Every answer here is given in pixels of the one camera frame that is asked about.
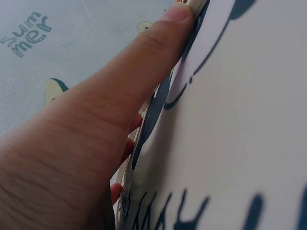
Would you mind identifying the white cloth with dark print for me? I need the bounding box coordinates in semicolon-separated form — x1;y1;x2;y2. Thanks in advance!
113;0;307;230

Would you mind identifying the person's left hand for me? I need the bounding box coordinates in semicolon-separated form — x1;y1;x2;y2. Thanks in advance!
0;2;194;230

